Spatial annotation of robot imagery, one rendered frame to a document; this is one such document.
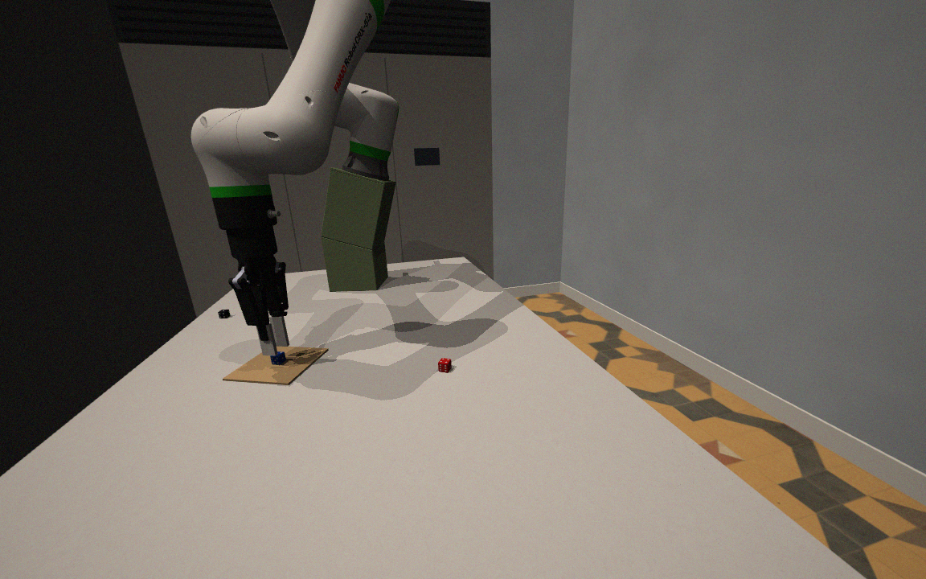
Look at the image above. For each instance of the tan flat square mat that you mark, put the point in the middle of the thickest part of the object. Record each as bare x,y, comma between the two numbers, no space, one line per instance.
261,370

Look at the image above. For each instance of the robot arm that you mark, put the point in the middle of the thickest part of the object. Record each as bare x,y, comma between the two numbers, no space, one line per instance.
291,134

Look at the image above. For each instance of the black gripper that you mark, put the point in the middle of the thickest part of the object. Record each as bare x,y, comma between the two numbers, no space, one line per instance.
254,249

